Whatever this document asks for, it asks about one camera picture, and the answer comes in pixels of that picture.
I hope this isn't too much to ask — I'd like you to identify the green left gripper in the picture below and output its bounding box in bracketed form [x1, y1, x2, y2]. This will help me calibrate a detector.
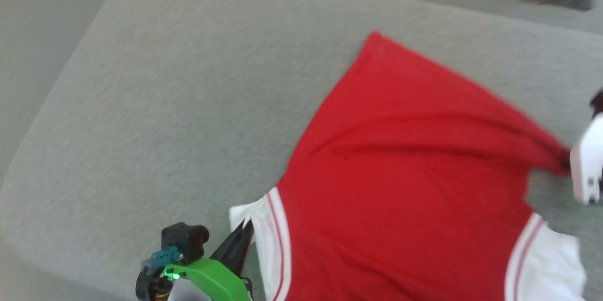
[136, 219, 255, 301]

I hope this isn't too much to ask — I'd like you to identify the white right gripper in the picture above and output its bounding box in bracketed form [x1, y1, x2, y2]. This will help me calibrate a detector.
[559, 113, 603, 205]

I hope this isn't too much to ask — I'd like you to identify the red and white shirt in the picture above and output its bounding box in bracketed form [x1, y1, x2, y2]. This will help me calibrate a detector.
[229, 32, 587, 301]

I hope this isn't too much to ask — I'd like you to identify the black cable with teal plug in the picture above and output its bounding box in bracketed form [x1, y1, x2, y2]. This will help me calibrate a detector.
[141, 244, 183, 269]

